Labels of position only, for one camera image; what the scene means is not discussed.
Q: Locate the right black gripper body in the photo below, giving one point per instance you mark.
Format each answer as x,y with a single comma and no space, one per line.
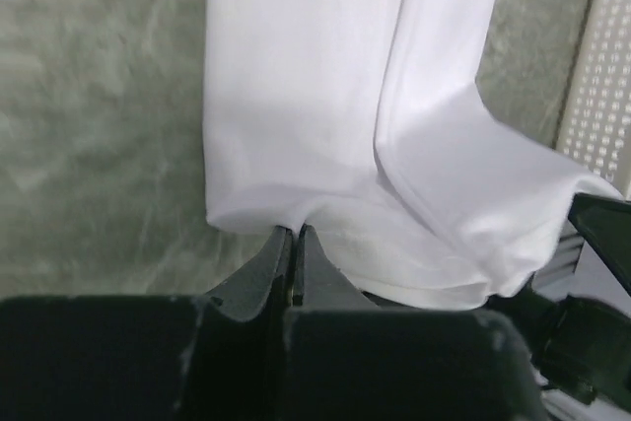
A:
580,345

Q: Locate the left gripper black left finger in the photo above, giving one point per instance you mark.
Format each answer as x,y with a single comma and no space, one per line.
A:
169,357

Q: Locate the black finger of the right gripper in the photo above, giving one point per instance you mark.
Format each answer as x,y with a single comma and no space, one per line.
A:
605,225

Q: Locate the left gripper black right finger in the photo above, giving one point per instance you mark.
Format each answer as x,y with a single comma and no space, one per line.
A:
350,359

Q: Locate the white t shirt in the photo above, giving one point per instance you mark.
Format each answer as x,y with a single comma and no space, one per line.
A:
362,119

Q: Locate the white perforated plastic basket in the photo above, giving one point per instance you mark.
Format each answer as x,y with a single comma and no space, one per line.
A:
595,128

